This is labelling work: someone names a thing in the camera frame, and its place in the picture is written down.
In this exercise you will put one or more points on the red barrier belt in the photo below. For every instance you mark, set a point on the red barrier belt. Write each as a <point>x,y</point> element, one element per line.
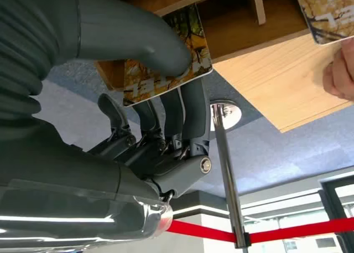
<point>201,231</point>
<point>301,230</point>

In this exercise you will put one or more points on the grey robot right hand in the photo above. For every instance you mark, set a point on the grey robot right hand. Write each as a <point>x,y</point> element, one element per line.
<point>110,35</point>

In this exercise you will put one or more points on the black door frame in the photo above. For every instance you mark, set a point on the black door frame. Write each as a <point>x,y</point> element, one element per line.
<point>331,203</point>

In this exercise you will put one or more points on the ribbed grey right arm sleeve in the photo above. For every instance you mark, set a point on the ribbed grey right arm sleeve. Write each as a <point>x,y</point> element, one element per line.
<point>22,42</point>

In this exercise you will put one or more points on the chrome stanchion post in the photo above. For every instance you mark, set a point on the chrome stanchion post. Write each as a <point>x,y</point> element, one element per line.
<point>229,178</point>

